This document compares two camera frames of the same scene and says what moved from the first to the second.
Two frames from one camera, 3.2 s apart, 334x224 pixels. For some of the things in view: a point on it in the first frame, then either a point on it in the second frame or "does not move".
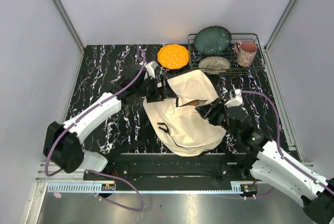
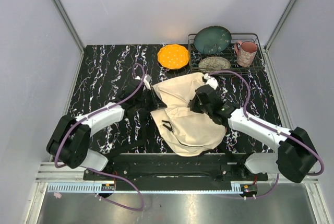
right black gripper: (205, 111) to (193, 104)
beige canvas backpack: (177, 124) does not move
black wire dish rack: (224, 54) does not move
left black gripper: (159, 93) to (156, 103)
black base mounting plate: (165, 172) does not move
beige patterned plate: (215, 65) does not move
